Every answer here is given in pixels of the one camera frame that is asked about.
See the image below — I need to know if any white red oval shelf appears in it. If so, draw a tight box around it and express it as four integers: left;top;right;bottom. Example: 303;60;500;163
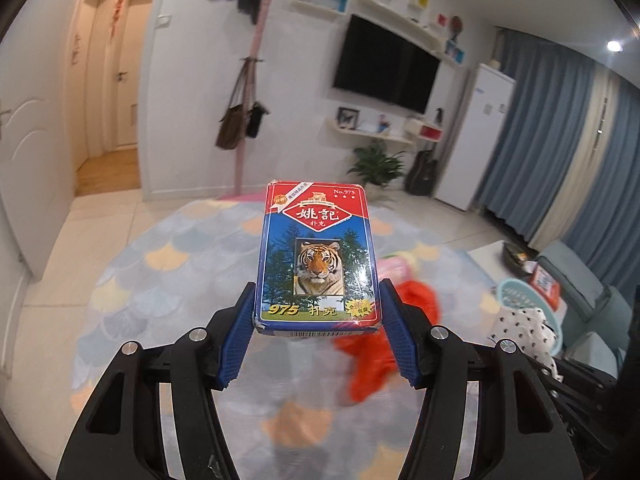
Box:
407;117;445;142

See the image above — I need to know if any playing card box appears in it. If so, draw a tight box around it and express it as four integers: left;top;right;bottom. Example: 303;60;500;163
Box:
253;179;383;337

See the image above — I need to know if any black hanging pouch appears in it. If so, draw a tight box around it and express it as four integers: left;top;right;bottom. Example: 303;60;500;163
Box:
237;0;261;26

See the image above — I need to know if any polka dot paper bag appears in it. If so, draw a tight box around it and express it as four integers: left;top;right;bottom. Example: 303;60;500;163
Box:
487;305;561;376

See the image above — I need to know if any blue curtain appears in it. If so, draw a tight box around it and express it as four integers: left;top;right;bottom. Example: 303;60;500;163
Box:
565;75;640;286
492;27;598;246

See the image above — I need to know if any black wall television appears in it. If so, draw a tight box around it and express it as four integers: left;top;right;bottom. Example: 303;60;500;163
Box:
333;14;442;115

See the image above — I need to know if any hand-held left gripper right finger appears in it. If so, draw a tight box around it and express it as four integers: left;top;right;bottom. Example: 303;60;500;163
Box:
378;280;583;480

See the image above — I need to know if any black hanging bag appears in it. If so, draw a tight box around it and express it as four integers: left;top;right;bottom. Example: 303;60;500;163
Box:
246;101;268;138

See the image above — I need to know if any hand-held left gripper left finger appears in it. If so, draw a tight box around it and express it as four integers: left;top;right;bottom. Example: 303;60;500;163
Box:
55;282;258;480

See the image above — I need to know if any potted green plant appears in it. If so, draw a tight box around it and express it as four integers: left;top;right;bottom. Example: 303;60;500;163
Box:
347;142;406;188

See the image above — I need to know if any cream curtain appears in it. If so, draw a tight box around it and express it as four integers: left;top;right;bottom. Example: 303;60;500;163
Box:
537;67;623;258

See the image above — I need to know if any white coffee table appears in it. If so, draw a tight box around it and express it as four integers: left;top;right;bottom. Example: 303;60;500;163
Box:
467;240;541;291

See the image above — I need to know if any brown hanging bag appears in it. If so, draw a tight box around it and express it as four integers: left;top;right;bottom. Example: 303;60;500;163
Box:
216;62;253;150

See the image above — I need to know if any white interior door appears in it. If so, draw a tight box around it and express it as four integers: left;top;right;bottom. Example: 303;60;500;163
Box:
102;0;156;153

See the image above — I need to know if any light blue plastic basket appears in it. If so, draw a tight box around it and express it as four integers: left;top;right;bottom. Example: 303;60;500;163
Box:
492;280;566;356

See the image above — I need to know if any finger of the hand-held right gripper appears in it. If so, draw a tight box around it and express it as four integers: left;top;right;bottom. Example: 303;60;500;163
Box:
525;354;622;427

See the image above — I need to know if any grey blue sofa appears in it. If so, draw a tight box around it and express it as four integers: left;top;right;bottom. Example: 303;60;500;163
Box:
535;240;633;376

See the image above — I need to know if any pink coat rack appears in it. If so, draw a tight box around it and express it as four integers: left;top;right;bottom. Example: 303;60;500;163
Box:
220;0;321;196

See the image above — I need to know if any pink plastic bottle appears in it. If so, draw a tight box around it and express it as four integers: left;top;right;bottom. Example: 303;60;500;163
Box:
377;255;421;281

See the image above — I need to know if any dark snack bowl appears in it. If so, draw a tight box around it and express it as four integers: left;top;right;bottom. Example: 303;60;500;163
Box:
501;241;538;273

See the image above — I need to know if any long white wall shelf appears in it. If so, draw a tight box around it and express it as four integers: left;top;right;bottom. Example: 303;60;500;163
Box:
322;117;421;147

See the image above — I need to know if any white refrigerator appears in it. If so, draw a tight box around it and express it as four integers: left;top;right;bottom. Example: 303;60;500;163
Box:
452;62;516;211

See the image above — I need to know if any white panelled door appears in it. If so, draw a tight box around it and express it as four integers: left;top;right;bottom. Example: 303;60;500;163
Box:
0;25;63;281

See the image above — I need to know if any orange flat box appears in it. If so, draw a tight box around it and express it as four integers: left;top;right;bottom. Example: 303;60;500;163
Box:
530;262;566;306

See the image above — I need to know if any curved white wall shelf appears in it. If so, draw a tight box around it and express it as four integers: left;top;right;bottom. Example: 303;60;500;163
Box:
350;0;446;56

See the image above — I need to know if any black guitar bag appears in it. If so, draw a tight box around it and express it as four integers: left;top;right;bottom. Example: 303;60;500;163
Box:
405;150;440;196

